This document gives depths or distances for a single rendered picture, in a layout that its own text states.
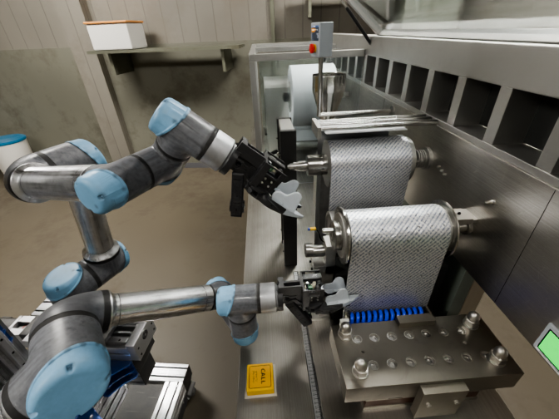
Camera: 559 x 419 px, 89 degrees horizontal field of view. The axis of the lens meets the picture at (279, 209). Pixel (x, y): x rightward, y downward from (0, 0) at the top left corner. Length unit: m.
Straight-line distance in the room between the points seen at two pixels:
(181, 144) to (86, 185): 0.17
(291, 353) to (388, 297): 0.32
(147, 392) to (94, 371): 1.16
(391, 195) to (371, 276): 0.29
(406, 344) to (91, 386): 0.67
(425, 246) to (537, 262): 0.20
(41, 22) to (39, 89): 0.82
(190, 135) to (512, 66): 0.66
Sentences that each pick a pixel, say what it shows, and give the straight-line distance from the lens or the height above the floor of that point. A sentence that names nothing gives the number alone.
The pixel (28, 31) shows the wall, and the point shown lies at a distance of 5.06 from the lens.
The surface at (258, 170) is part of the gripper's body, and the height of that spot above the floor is 1.45.
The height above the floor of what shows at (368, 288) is 1.12.
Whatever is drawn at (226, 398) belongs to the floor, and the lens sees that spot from 1.90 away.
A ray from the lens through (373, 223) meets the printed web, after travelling 0.71.
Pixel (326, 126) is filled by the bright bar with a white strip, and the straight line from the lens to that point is 0.86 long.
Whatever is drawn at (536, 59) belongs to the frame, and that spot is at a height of 1.63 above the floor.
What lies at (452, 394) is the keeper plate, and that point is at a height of 1.01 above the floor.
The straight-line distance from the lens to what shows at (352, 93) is 1.64.
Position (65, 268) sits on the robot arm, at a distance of 1.21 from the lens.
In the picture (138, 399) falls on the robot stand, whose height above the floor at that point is 0.21.
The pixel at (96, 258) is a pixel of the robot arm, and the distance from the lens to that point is 1.18.
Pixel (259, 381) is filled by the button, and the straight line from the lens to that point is 0.87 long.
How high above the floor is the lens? 1.70
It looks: 32 degrees down
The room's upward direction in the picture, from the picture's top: 3 degrees counter-clockwise
